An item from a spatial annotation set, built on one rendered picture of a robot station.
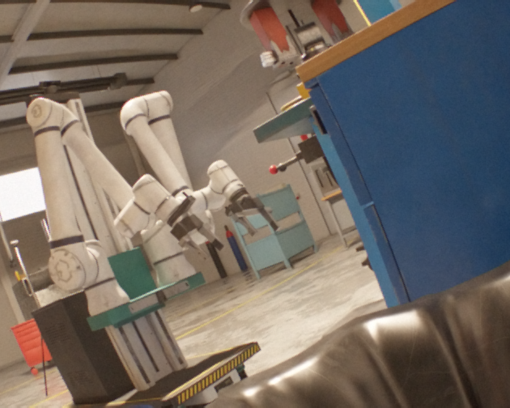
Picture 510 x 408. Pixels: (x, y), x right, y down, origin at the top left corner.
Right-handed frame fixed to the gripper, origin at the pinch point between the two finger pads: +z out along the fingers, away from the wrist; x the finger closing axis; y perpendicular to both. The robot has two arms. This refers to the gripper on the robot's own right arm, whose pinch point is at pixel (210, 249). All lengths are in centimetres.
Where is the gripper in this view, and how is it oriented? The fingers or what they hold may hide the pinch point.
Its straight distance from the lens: 182.9
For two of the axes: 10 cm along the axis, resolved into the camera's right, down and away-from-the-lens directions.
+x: -3.2, 1.9, -9.3
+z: 7.4, 6.6, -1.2
